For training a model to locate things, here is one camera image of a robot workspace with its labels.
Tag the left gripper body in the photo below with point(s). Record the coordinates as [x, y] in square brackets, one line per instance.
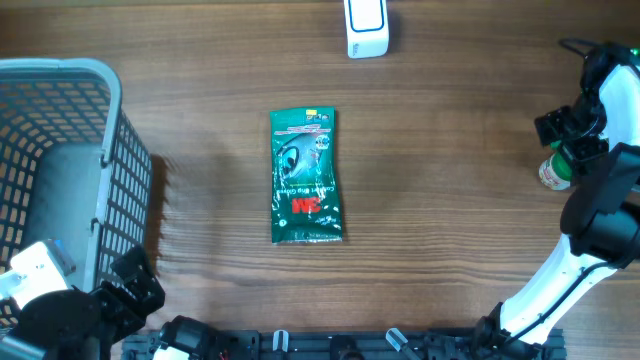
[121, 317]

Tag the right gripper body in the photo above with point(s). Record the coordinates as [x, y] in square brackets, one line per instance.
[590, 116]

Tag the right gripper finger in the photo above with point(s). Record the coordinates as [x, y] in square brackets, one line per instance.
[584, 154]
[555, 126]

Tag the green lid jar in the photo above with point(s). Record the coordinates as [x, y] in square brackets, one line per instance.
[555, 173]

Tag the green 3M gloves packet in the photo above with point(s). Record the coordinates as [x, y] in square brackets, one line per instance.
[306, 203]

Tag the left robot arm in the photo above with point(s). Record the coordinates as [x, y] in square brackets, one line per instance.
[72, 324]

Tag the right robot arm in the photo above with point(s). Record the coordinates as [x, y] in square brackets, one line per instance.
[599, 226]

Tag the white barcode scanner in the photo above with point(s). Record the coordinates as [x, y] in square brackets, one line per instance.
[367, 28]

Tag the grey plastic mesh basket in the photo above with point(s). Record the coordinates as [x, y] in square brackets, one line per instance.
[73, 168]

